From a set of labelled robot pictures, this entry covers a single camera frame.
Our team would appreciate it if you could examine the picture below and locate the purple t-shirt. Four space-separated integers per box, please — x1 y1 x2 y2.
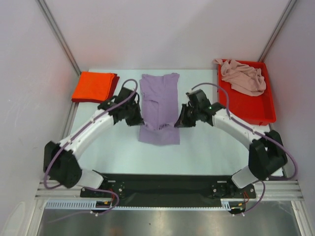
139 73 180 146

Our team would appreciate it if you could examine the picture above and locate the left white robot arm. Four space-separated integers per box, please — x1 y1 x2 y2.
43 87 144 197

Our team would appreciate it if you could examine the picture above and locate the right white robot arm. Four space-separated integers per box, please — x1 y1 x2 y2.
175 89 287 197

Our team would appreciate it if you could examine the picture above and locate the folded dark red t-shirt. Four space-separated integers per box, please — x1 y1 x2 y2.
71 73 120 106

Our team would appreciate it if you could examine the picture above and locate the folded orange t-shirt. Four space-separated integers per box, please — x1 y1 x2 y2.
71 71 116 101

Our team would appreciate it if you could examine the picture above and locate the crumpled pink t-shirt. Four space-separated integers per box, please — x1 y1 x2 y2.
213 59 266 96

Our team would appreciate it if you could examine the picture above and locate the red plastic bin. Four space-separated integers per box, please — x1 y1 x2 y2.
218 60 277 125

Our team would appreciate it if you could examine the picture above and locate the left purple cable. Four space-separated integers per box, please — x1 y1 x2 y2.
43 78 138 222

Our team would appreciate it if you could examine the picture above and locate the purple cable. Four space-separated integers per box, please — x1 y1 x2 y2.
189 83 300 217
43 78 138 222

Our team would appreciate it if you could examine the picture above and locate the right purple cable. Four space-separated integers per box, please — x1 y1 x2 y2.
189 83 300 217

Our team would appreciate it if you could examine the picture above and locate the aluminium frame rail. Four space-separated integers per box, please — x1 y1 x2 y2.
35 180 304 201

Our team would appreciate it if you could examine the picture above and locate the white slotted cable duct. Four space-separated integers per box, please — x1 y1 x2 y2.
45 200 246 212

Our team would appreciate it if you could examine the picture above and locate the left aluminium corner post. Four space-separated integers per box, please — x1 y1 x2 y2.
35 0 82 76

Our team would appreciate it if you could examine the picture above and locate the aluminium corner post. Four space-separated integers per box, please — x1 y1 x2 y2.
35 0 82 76
258 0 299 62

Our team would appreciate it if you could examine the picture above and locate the right aluminium corner post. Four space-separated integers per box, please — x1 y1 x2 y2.
258 0 299 62

